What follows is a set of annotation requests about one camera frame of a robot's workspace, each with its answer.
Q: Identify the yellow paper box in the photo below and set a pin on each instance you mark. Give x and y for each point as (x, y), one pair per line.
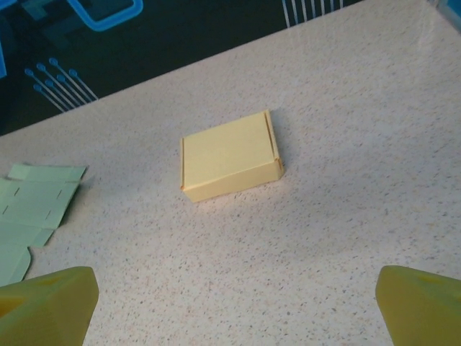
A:
(227, 158)

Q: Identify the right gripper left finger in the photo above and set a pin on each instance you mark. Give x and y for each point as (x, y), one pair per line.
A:
(47, 310)

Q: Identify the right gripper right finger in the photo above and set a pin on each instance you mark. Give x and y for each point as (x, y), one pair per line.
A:
(421, 310)

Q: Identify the green paper box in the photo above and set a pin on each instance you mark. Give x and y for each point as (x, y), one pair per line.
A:
(29, 209)

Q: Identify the right blue side panel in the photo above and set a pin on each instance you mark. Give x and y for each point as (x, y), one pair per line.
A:
(450, 5)

